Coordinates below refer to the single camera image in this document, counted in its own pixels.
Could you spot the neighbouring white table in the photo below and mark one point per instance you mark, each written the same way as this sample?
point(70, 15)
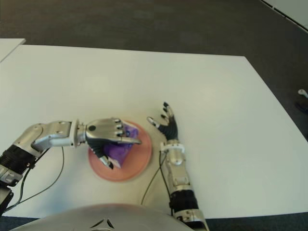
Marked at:
point(8, 48)

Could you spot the office chair base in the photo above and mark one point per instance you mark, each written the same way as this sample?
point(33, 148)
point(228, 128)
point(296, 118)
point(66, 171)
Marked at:
point(303, 103)

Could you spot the robot left arm silver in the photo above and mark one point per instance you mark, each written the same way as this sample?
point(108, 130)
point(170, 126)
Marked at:
point(48, 134)

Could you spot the purple tissue paper pack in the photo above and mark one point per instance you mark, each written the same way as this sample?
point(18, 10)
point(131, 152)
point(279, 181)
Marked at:
point(120, 154)

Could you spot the silver robot torso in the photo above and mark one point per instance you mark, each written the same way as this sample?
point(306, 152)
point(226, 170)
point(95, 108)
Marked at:
point(108, 219)

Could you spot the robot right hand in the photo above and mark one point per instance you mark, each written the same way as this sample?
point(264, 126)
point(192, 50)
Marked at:
point(170, 128)

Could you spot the robot right arm silver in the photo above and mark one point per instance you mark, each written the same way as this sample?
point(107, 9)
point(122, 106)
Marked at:
point(178, 173)

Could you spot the pink round plate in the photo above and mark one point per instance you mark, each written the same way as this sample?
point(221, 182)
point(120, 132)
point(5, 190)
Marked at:
point(139, 158)

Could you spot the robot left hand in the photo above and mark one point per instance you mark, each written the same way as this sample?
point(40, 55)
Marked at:
point(103, 131)

